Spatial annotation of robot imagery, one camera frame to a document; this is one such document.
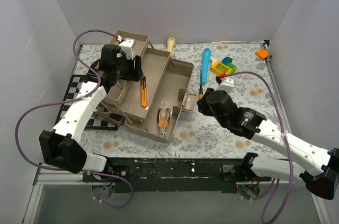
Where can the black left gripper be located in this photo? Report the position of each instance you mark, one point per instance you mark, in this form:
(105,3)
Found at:
(135,68)

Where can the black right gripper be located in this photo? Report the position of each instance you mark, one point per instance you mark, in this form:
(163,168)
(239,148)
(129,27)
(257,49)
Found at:
(202,104)

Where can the orange utility knife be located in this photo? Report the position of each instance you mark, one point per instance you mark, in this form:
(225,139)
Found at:
(143,91)

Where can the taupe plastic tool box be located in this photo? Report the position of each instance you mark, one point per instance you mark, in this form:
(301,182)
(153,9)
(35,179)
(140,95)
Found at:
(167,86)

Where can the orange handled pliers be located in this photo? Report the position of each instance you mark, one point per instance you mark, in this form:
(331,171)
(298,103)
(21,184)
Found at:
(163,120)

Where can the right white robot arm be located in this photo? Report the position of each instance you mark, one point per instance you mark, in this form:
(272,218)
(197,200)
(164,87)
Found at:
(316,167)

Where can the black white checkerboard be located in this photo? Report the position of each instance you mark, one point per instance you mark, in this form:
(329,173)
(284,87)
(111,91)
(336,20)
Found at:
(81,102)

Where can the yellow green toy block house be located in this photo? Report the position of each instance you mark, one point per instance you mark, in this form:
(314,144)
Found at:
(225,66)

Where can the orange tape measure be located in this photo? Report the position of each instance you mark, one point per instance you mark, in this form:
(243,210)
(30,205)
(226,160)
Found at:
(262,54)

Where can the blue toy microphone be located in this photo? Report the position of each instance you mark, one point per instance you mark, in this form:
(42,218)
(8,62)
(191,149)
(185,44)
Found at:
(205,65)

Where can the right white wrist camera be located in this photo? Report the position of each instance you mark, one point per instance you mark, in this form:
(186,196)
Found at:
(225,84)

